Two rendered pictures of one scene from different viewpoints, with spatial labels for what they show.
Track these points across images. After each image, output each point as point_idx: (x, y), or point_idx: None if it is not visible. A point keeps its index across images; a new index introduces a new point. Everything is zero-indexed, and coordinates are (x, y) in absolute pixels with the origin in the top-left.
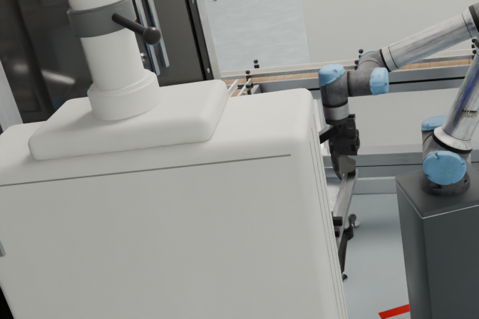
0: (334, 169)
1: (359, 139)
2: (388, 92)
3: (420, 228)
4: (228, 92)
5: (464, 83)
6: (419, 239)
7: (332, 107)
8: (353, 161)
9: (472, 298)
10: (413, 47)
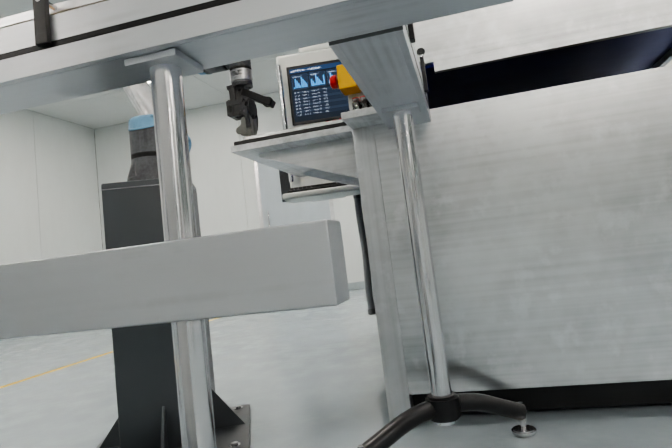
0: (257, 129)
1: (227, 111)
2: (48, 103)
3: (197, 207)
4: None
5: (148, 83)
6: (198, 222)
7: (242, 76)
8: (238, 130)
9: None
10: None
